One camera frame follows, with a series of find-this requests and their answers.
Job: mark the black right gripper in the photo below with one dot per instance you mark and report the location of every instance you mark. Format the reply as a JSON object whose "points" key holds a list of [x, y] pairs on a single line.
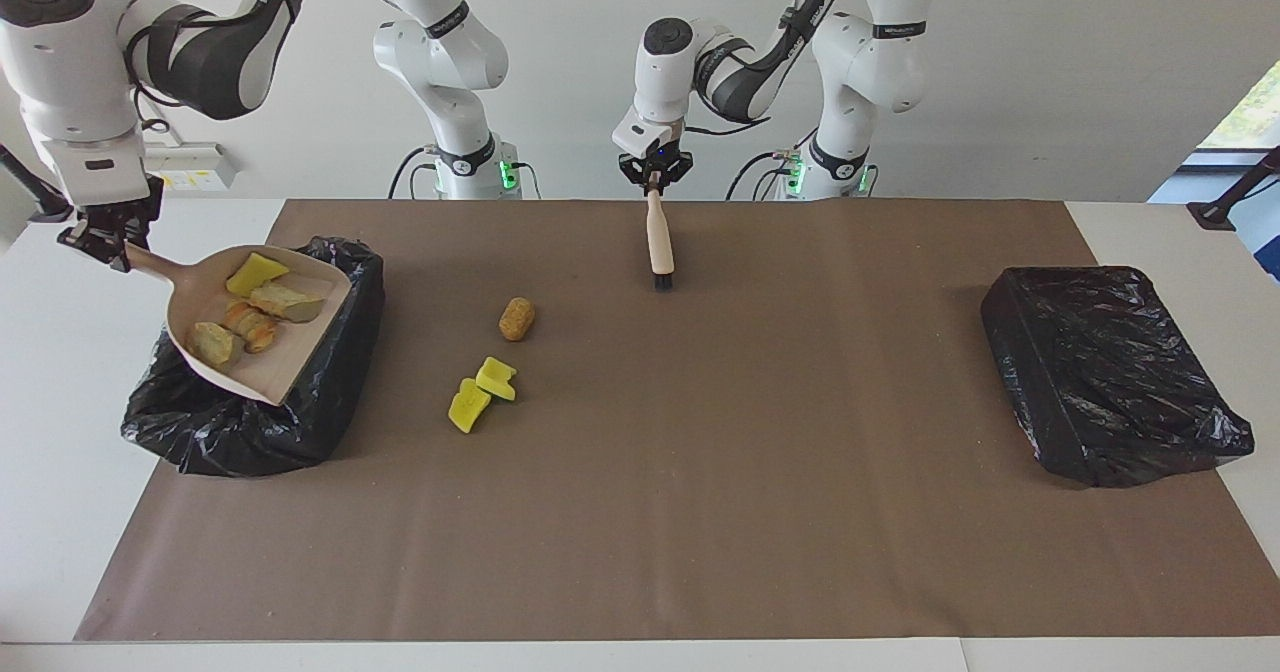
{"points": [[120, 217]]}

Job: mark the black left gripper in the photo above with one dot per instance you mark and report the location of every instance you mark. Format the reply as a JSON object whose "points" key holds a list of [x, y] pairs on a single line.
{"points": [[655, 174]]}

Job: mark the pale bread chunk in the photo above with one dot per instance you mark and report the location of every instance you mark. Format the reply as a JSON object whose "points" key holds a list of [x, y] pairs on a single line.
{"points": [[215, 345], [290, 304]]}

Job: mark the green and yellow sponge piece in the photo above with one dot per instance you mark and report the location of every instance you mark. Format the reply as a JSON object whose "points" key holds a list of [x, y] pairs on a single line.
{"points": [[255, 274]]}

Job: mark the orange croissant piece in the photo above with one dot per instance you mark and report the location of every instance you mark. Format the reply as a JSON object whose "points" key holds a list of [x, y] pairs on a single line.
{"points": [[252, 327]]}

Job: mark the brown cork-like roll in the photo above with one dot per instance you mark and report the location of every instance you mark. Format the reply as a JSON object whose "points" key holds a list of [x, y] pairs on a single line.
{"points": [[516, 319]]}

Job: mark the pink plastic dustpan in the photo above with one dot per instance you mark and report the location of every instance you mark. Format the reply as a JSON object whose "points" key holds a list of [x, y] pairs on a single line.
{"points": [[290, 352]]}

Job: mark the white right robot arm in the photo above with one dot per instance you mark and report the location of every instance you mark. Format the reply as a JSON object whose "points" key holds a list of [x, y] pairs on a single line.
{"points": [[60, 82]]}

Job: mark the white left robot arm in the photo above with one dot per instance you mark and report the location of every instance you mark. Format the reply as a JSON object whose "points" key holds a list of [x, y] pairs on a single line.
{"points": [[870, 52]]}

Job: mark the open black trash bag bin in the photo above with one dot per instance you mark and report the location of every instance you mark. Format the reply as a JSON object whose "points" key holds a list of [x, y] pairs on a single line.
{"points": [[250, 442]]}

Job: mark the flat black trash bag bin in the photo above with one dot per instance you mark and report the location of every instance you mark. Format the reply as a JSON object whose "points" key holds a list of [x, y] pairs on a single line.
{"points": [[1110, 372]]}

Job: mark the brown paper table mat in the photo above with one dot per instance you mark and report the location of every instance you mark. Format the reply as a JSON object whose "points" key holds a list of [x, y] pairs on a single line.
{"points": [[640, 572]]}

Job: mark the window with green view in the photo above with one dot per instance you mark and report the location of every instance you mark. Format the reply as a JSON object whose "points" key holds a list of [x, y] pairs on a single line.
{"points": [[1250, 112]]}

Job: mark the black camera stand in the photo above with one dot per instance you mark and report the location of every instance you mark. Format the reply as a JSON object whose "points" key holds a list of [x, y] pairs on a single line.
{"points": [[1215, 214], [20, 177]]}

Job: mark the white wall socket box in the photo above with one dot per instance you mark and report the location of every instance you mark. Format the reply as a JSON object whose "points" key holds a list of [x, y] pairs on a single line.
{"points": [[200, 167]]}

